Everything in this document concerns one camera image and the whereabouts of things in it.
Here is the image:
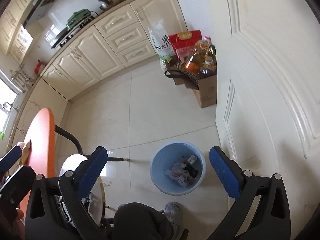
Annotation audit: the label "kitchen window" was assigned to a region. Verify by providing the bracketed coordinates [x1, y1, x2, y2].
[0, 70, 20, 140]

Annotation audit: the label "blue plastic trash bin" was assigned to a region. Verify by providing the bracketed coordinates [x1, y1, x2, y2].
[150, 141, 206, 196]

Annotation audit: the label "person's left hand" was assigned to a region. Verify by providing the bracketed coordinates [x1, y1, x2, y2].
[9, 208, 25, 239]

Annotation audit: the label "gold foil packet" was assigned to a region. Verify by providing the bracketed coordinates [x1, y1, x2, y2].
[17, 140, 31, 166]

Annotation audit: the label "orange round tablecloth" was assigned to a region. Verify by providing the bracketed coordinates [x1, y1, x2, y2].
[18, 107, 57, 215]

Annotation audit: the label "white round stool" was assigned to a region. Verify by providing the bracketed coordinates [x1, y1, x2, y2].
[58, 153, 107, 227]

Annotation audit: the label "chrome sink faucet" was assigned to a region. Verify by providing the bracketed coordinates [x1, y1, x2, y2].
[2, 102, 20, 113]

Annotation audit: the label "black table leg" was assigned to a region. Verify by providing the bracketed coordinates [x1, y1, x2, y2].
[55, 125, 129, 162]

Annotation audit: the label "person's dark trouser leg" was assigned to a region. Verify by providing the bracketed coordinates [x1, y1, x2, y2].
[112, 203, 189, 240]

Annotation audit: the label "hanging utensil rack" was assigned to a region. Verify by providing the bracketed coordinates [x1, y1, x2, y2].
[10, 63, 35, 93]

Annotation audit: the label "grey shoe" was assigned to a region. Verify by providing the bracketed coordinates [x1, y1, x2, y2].
[164, 202, 183, 235]

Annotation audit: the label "red bowl stack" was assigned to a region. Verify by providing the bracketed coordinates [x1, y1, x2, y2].
[34, 60, 46, 75]

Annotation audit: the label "cream upper cabinets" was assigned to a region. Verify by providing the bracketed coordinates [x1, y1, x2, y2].
[1, 0, 34, 63]

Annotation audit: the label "cream cabinets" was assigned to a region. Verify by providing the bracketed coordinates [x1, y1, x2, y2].
[1, 0, 34, 63]
[8, 0, 187, 146]

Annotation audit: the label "black gas stove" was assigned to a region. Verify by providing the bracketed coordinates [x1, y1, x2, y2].
[51, 15, 95, 49]

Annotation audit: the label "brown cardboard box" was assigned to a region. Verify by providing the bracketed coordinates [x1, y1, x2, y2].
[164, 63, 217, 108]

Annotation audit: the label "green electric cooking pot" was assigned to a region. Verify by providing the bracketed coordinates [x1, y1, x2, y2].
[66, 9, 91, 30]

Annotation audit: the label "black range hood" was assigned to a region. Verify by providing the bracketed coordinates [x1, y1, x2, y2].
[22, 0, 57, 28]

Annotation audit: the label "cooking oil bottle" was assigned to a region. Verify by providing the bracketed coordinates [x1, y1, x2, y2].
[183, 36, 217, 79]

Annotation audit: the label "cream lower cabinets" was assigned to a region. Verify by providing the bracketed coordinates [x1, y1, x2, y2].
[8, 0, 187, 146]

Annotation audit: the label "steel wok with ladle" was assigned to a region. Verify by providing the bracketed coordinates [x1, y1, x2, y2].
[99, 0, 125, 11]

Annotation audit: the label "white rice sack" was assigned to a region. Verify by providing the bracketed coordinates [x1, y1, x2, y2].
[148, 19, 177, 71]

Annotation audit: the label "red rice bag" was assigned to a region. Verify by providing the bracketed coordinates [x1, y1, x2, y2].
[169, 30, 202, 62]

